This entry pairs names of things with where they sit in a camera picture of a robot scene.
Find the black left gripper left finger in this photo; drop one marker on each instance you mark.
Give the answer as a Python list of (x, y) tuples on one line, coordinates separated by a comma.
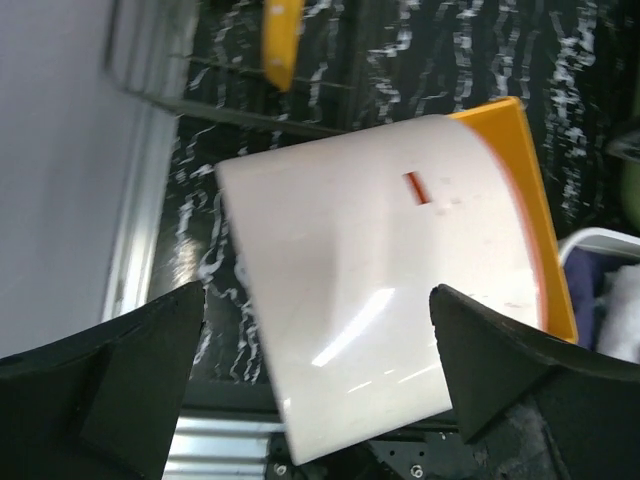
[(102, 403)]

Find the white rectangular plastic basin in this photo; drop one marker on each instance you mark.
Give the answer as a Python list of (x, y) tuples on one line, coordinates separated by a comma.
[(601, 241)]

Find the navy blue garment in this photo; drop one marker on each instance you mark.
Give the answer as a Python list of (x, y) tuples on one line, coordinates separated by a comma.
[(585, 274)]

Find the white grey cloth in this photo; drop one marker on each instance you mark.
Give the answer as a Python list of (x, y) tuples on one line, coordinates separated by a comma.
[(619, 333)]

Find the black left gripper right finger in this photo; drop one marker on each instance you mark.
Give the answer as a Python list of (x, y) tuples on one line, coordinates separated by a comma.
[(532, 406)]

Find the white cylinder appliance orange lid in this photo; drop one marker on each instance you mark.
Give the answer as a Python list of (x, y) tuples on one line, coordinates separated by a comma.
[(343, 239)]

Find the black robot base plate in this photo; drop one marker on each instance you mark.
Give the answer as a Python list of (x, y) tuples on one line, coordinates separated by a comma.
[(434, 452)]

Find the aluminium rail frame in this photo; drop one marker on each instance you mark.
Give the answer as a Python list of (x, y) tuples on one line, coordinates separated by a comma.
[(229, 416)]

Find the black wire dish rack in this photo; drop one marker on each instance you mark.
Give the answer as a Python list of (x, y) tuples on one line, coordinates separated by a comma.
[(202, 59)]

